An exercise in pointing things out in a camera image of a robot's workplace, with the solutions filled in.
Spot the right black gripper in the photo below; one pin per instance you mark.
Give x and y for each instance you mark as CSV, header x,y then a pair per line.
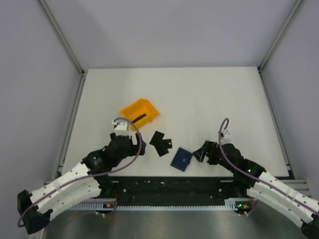
x,y
200,153

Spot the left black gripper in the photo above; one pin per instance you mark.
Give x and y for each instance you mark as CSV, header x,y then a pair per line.
x,y
134,149

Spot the yellow plastic bin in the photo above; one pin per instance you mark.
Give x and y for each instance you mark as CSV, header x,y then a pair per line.
x,y
141,106

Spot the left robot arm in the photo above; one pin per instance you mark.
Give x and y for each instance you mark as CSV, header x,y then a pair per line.
x,y
87,179

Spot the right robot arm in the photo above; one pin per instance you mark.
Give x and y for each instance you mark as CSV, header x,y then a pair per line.
x,y
302,210

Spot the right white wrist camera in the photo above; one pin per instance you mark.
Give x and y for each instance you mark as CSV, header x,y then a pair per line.
x,y
225,137

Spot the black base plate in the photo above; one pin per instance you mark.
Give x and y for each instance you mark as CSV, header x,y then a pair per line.
x,y
173,191

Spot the grey cable duct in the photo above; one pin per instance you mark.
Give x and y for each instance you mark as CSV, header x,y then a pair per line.
x,y
227,205

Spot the left aluminium frame post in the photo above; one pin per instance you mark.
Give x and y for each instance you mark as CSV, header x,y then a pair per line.
x,y
60,36

